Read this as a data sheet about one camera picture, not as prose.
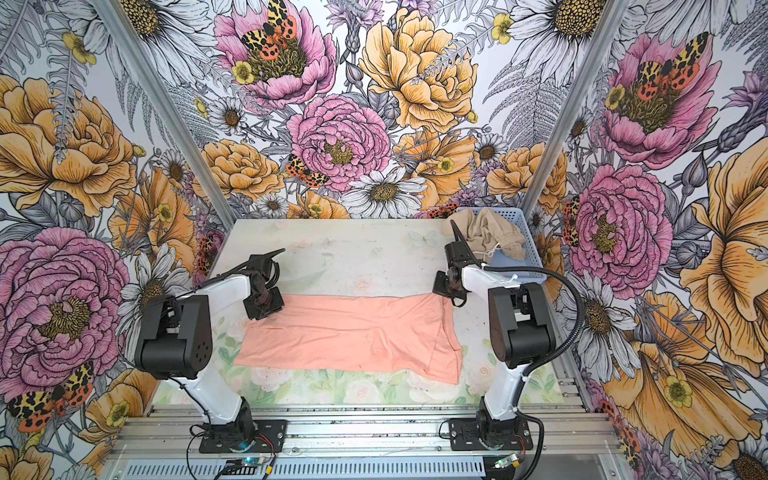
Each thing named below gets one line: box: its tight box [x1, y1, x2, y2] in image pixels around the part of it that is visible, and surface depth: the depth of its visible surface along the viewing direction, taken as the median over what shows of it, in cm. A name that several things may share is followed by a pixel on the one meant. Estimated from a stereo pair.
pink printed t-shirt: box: [234, 293, 463, 385], surface depth 92 cm
